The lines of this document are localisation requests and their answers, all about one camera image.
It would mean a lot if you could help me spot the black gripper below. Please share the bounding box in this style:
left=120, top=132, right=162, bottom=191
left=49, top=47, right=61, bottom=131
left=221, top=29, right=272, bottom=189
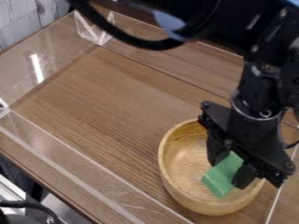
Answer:
left=197, top=101, right=294, bottom=189

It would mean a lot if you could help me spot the brown wooden bowl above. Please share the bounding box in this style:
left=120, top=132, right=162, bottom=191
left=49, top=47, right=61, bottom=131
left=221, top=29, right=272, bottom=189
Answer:
left=157, top=119, right=264, bottom=216

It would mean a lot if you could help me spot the black cable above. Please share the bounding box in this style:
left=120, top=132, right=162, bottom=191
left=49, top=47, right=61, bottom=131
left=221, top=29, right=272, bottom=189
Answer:
left=73, top=0, right=185, bottom=51

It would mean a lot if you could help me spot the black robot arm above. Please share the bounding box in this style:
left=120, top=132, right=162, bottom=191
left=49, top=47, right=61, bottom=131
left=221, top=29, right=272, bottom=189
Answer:
left=69, top=0, right=299, bottom=189

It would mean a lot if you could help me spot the clear acrylic tray enclosure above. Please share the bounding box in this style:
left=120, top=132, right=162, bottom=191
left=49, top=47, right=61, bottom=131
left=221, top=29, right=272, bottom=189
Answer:
left=0, top=13, right=299, bottom=224

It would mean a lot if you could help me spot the green rectangular block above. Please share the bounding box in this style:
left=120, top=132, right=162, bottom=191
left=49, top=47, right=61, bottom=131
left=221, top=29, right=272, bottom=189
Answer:
left=200, top=151, right=242, bottom=199

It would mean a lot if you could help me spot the black metal table frame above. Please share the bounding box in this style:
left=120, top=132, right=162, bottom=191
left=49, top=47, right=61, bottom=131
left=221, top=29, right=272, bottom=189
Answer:
left=0, top=156, right=89, bottom=224

